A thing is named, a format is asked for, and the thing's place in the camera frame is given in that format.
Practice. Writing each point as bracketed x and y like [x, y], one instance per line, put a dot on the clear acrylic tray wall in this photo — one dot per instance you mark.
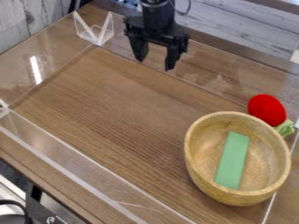
[93, 126]

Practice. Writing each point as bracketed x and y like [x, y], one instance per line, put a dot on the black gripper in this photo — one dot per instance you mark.
[143, 34]

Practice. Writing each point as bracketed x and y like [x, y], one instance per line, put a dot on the brown wooden bowl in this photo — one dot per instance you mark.
[267, 163]

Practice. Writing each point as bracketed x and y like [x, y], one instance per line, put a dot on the green rectangular block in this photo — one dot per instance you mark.
[230, 171]

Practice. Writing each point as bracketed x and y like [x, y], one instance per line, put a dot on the clear acrylic corner bracket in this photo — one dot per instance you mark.
[95, 34]

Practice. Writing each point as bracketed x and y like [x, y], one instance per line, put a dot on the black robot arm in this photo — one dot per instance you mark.
[158, 11]

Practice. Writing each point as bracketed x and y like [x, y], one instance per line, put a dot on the red plush strawberry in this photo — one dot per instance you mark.
[269, 109]

